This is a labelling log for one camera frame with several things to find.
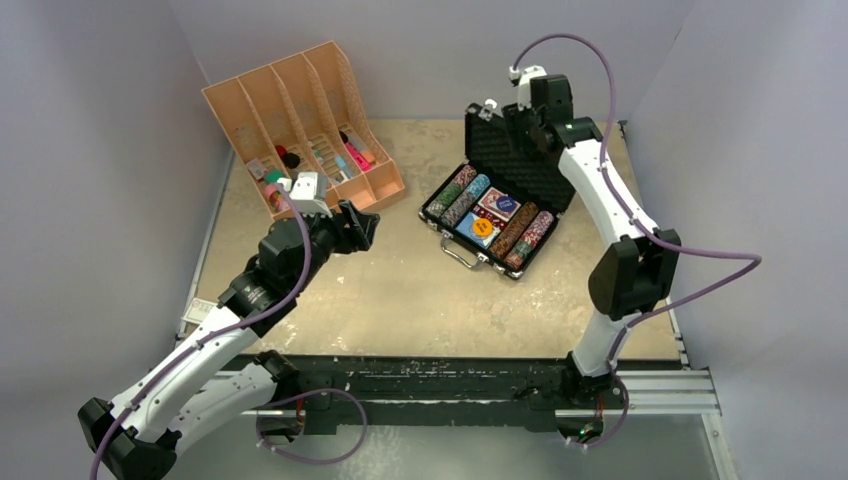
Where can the blue orange chip row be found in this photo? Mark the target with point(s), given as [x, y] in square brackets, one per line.
[455, 212]

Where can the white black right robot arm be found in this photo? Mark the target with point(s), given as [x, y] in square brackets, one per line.
[636, 270]

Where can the black poker chip case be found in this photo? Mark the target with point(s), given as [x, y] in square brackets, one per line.
[488, 150]

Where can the green round tape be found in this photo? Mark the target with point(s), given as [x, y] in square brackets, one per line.
[275, 176]

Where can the small white red box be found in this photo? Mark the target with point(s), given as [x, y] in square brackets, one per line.
[197, 310]

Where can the peach desk organizer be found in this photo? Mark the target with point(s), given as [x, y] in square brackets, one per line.
[301, 102]

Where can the black orange chip row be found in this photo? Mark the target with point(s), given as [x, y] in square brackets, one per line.
[513, 231]

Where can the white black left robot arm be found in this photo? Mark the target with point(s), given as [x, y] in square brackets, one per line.
[141, 432]

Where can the red playing card deck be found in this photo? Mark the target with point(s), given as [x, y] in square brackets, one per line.
[488, 201]

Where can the red dice row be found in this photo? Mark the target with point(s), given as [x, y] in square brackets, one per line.
[482, 213]

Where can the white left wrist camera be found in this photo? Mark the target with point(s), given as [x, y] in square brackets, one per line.
[306, 193]

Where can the yellow big blind button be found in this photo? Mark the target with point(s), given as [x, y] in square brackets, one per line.
[482, 227]

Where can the black red round object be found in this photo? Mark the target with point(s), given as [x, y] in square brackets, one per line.
[289, 159]

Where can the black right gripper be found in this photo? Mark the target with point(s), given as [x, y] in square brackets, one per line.
[513, 119]

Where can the pink highlighter marker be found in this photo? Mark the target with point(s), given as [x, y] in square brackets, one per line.
[358, 150]

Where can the chrome case handle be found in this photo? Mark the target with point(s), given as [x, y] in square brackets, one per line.
[479, 261]

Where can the blue small blind button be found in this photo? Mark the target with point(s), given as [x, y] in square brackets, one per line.
[507, 204]

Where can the blue playing card deck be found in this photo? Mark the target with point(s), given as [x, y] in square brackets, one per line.
[464, 228]

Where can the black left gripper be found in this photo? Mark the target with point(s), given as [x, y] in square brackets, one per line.
[358, 233]

